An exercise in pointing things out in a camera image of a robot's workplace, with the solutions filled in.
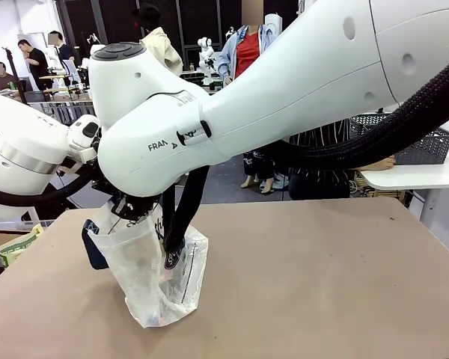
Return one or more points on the seated person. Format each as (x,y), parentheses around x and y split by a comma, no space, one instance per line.
(2,78)

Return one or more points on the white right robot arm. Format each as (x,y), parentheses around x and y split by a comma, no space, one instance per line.
(284,75)

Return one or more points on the black tripod pole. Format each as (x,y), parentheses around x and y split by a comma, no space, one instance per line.
(16,82)

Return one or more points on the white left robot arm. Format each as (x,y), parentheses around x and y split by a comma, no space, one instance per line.
(18,142)

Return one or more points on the green printed paper bag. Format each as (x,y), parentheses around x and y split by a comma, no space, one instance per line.
(18,247)

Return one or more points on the mannequin in red shirt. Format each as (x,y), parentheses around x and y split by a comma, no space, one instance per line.
(248,52)

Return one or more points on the translucent white shopping bag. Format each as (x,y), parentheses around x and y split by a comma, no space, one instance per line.
(142,269)

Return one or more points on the man in black t-shirt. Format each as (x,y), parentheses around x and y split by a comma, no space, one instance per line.
(35,63)

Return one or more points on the man in dark shirt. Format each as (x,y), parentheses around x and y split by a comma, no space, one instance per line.
(63,52)

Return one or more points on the person's left hand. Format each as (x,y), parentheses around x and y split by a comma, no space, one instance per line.
(385,164)

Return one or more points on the white side table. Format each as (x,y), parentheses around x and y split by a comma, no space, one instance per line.
(415,175)

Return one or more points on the person in striped shirt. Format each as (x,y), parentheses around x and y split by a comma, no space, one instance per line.
(322,179)

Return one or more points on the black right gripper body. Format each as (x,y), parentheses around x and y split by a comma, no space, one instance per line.
(132,207)

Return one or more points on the black mesh crate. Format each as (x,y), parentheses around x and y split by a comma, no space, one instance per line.
(67,108)

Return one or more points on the dark grey plastic basket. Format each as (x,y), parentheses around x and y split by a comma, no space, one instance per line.
(426,149)

